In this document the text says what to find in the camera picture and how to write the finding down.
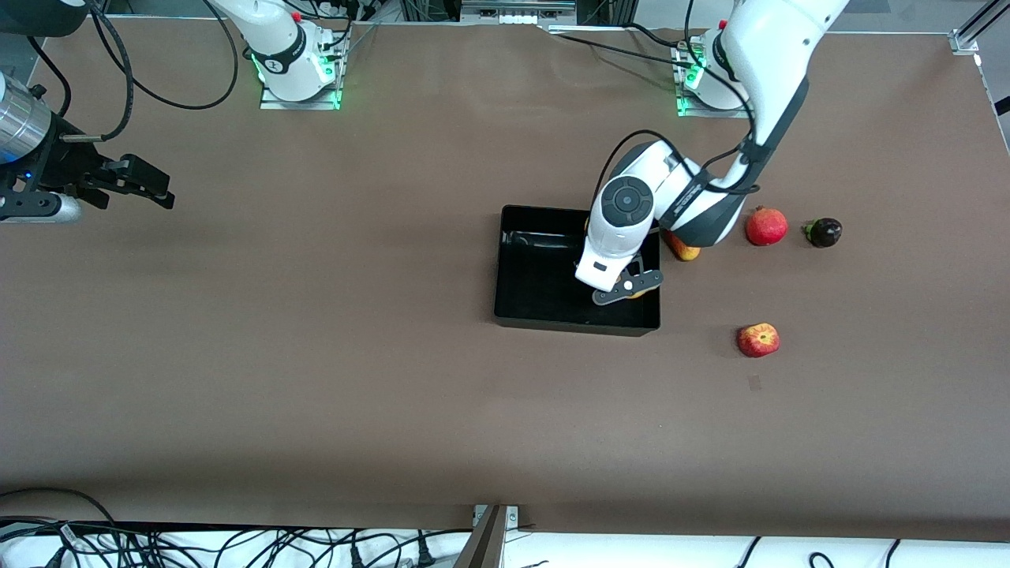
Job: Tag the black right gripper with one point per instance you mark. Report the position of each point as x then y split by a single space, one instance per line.
65 168

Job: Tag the black rectangular plastic box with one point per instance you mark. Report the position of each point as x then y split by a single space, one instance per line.
544 292

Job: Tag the table cover sheet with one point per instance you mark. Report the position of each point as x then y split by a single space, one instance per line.
316 355

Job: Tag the white power strip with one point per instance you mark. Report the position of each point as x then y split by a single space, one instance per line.
517 16

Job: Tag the red yellow mango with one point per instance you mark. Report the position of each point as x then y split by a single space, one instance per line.
685 252

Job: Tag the red pomegranate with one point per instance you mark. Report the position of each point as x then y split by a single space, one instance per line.
767 227

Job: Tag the red apple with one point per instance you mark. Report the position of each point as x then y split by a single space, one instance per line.
758 341

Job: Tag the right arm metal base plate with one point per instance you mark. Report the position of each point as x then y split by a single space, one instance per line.
272 102

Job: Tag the dark upright post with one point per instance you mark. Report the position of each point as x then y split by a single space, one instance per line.
483 548

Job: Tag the small metal bracket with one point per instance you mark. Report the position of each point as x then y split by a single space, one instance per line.
512 517

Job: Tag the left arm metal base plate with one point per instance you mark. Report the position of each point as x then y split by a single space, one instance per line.
690 111

